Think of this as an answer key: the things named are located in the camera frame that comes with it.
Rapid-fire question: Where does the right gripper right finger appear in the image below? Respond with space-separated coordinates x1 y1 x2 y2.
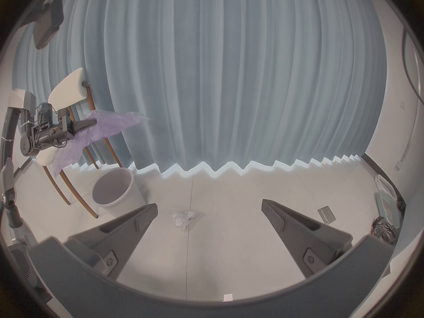
261 199 354 279

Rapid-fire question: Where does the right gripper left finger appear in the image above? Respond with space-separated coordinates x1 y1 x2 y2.
64 203 158 281

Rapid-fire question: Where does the purple plastic bag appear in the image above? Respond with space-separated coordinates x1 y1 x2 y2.
53 109 150 177

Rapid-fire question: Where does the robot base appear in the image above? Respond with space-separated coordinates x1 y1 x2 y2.
0 225 54 311

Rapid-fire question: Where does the white trash bin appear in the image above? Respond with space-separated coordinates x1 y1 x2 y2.
92 168 135 209

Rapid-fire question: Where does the white cushioned wooden chair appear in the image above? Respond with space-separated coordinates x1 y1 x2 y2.
35 67 122 219

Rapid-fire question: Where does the crumpled white paper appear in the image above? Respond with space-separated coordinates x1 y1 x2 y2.
172 210 200 232

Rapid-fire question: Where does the pale green plastic tub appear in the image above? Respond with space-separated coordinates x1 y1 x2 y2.
374 174 399 228

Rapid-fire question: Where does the blue-green curtain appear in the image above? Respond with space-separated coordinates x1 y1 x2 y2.
13 0 389 180

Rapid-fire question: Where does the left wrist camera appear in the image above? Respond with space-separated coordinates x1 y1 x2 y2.
35 102 54 124

